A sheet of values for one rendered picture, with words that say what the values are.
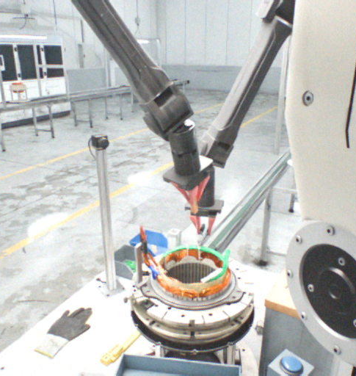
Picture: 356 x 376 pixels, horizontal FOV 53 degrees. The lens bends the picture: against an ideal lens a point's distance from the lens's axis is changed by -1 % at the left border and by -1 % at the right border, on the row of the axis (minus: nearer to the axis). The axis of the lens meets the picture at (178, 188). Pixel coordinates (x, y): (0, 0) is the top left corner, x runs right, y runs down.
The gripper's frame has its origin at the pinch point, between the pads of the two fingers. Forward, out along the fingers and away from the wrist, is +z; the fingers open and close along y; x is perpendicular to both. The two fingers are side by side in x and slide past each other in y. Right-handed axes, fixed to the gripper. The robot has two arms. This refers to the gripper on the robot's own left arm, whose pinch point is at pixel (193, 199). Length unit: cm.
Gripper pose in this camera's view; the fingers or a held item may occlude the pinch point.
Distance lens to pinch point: 84.4
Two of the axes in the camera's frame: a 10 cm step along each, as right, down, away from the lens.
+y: -6.6, 5.4, -5.1
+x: 7.3, 3.2, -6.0
